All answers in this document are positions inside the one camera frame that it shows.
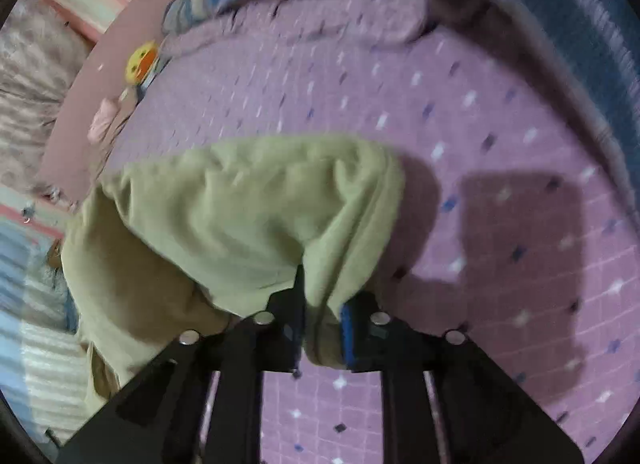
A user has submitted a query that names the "beige puffer jacket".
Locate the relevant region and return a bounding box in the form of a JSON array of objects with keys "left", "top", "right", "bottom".
[{"left": 61, "top": 136, "right": 405, "bottom": 412}]

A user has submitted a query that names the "purple diamond pattern bedsheet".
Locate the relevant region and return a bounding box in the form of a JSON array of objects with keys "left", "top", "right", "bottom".
[{"left": 110, "top": 0, "right": 639, "bottom": 463}]

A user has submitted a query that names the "pink folded cloth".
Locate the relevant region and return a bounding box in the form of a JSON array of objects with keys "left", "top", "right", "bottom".
[{"left": 87, "top": 98, "right": 119, "bottom": 145}]

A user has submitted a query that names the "brown pillow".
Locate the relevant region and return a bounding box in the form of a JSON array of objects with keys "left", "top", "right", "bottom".
[{"left": 90, "top": 87, "right": 139, "bottom": 178}]

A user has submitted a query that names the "pink headboard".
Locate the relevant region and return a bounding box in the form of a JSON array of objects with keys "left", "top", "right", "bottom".
[{"left": 38, "top": 0, "right": 172, "bottom": 202}]

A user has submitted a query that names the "yellow duck plush toy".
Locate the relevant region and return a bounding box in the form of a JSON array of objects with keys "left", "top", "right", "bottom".
[{"left": 125, "top": 41, "right": 158, "bottom": 85}]

